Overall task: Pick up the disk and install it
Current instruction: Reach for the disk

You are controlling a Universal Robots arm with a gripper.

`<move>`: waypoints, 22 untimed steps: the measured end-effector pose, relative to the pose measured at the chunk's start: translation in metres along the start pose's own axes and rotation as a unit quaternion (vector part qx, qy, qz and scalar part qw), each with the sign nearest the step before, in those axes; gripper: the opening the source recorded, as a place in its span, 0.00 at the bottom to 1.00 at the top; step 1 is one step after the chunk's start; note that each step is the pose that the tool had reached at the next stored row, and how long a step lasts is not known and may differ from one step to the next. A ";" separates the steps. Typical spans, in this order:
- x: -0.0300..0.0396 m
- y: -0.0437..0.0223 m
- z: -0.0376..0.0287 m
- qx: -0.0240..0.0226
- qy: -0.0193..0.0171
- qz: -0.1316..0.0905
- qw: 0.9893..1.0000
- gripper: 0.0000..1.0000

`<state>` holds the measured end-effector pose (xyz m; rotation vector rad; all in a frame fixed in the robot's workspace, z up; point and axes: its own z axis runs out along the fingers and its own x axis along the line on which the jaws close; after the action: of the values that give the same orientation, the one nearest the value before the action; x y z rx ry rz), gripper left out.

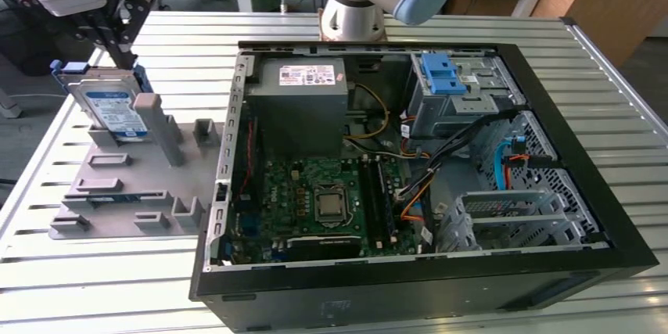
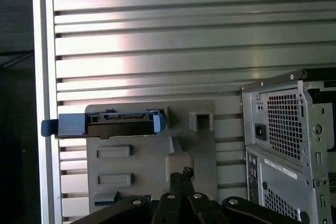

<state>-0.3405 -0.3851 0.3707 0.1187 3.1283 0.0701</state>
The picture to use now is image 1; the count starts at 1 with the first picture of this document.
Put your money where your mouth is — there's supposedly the hard disk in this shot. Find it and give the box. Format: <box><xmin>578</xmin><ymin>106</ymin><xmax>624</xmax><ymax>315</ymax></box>
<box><xmin>51</xmin><ymin>59</ymin><xmax>156</xmax><ymax>143</ymax></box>

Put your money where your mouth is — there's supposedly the silver disk bay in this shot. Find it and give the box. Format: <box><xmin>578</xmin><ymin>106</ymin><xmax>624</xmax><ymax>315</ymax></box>
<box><xmin>447</xmin><ymin>188</ymin><xmax>594</xmax><ymax>252</ymax></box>

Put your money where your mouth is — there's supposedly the black mesh bin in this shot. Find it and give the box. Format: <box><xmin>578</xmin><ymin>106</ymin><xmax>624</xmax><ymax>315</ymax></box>
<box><xmin>0</xmin><ymin>0</ymin><xmax>95</xmax><ymax>77</ymax></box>

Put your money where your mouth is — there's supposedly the grey stand foot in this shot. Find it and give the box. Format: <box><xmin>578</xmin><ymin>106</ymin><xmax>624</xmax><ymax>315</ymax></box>
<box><xmin>0</xmin><ymin>87</ymin><xmax>23</xmax><ymax>119</ymax></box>

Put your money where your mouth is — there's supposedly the grey parts rack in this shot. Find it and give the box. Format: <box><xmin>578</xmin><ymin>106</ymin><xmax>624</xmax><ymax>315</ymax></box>
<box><xmin>47</xmin><ymin>92</ymin><xmax>227</xmax><ymax>240</ymax></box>

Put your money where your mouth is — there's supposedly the grey power supply unit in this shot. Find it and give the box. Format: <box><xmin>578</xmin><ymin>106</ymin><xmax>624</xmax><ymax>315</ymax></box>
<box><xmin>244</xmin><ymin>56</ymin><xmax>350</xmax><ymax>160</ymax></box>

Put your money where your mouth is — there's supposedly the RAM stick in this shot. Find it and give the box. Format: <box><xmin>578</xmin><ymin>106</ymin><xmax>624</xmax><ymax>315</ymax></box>
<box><xmin>87</xmin><ymin>192</ymin><xmax>143</xmax><ymax>205</ymax></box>

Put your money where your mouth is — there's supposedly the black case fan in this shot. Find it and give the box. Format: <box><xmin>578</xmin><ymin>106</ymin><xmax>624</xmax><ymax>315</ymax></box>
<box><xmin>231</xmin><ymin>113</ymin><xmax>267</xmax><ymax>212</ymax></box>

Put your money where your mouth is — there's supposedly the green motherboard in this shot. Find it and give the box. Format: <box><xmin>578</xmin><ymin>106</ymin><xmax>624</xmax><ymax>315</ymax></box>
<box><xmin>228</xmin><ymin>156</ymin><xmax>419</xmax><ymax>264</ymax></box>

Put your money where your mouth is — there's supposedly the metal CPU socket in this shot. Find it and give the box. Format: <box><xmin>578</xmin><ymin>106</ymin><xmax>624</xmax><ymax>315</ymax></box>
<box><xmin>310</xmin><ymin>181</ymin><xmax>354</xmax><ymax>229</ymax></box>

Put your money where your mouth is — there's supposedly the silver CPU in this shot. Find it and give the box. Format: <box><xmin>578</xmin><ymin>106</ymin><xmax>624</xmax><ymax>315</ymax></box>
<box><xmin>318</xmin><ymin>192</ymin><xmax>347</xmax><ymax>217</ymax></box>

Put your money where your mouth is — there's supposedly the black RAM slot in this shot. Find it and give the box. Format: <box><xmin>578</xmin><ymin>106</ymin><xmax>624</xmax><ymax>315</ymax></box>
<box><xmin>362</xmin><ymin>156</ymin><xmax>383</xmax><ymax>248</ymax></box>
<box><xmin>376</xmin><ymin>160</ymin><xmax>402</xmax><ymax>244</ymax></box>

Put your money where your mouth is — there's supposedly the black graphics card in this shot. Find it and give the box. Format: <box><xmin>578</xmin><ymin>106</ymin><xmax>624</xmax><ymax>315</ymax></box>
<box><xmin>284</xmin><ymin>234</ymin><xmax>364</xmax><ymax>261</ymax></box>

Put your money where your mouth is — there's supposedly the silver drive cage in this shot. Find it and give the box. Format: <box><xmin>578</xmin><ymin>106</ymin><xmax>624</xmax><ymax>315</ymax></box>
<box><xmin>406</xmin><ymin>52</ymin><xmax>527</xmax><ymax>140</ymax></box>

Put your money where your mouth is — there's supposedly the black PC case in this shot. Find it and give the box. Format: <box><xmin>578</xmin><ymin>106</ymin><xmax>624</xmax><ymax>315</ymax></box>
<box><xmin>188</xmin><ymin>39</ymin><xmax>660</xmax><ymax>333</ymax></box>

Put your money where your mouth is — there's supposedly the yellow wire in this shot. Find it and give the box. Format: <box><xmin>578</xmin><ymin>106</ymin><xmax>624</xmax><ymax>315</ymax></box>
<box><xmin>344</xmin><ymin>82</ymin><xmax>392</xmax><ymax>141</ymax></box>

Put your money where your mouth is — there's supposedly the blue plastic drive bracket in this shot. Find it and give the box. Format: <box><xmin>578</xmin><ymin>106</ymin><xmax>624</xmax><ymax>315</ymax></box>
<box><xmin>420</xmin><ymin>53</ymin><xmax>470</xmax><ymax>96</ymax></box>

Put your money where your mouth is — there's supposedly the black wire bundle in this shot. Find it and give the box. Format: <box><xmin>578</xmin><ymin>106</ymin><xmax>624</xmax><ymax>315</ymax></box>
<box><xmin>396</xmin><ymin>109</ymin><xmax>523</xmax><ymax>204</ymax></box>

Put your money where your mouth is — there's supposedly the orange power wire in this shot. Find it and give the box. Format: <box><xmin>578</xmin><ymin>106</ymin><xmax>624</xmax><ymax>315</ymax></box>
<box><xmin>399</xmin><ymin>196</ymin><xmax>426</xmax><ymax>222</ymax></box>

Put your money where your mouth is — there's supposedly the blue SATA wire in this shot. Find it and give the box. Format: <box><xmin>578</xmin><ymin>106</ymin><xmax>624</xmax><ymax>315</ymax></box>
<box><xmin>492</xmin><ymin>135</ymin><xmax>528</xmax><ymax>193</ymax></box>

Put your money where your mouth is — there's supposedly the black power connector wire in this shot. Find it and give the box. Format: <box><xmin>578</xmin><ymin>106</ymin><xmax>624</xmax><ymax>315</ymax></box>
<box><xmin>502</xmin><ymin>153</ymin><xmax>563</xmax><ymax>170</ymax></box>

